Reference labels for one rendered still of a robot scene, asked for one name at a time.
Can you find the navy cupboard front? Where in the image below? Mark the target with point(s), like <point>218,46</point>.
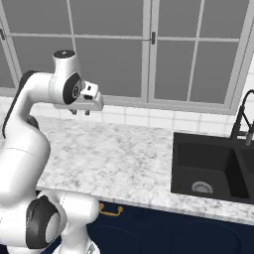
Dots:
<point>172,234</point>

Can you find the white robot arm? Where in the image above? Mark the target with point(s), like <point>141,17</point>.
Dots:
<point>20,155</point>

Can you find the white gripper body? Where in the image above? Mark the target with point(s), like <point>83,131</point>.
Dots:
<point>94,105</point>

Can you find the white framed window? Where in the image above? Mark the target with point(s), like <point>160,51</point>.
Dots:
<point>149,49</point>

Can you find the dark window latch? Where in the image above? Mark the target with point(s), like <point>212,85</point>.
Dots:
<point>2,34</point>
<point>152,38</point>

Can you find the black tap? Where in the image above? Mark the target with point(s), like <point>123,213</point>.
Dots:
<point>238,122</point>

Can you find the black sink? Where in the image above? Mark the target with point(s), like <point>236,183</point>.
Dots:
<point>205,165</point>

